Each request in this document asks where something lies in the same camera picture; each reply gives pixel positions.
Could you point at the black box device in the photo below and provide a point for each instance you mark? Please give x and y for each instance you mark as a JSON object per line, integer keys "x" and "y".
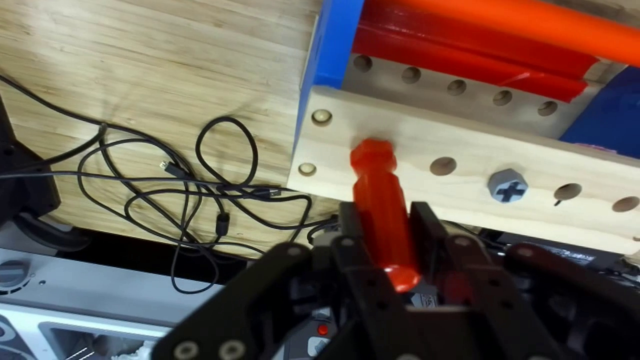
{"x": 22, "y": 187}

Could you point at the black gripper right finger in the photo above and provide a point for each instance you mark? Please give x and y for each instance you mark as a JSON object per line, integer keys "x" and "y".
{"x": 431, "y": 231}

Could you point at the orange peg tool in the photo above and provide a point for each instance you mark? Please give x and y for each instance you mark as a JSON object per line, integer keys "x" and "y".
{"x": 380, "y": 212}

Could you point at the white plastic bin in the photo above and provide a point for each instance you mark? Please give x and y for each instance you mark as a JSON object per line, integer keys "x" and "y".
{"x": 80, "y": 301}

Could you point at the grey bolt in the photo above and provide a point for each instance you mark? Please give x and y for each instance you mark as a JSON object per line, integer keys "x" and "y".
{"x": 507, "y": 187}

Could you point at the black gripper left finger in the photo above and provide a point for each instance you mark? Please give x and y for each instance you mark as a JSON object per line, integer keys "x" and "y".
{"x": 352, "y": 266}

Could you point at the wooden tool box blue ends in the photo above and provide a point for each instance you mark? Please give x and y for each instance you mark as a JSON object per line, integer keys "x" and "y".
{"x": 466, "y": 133}

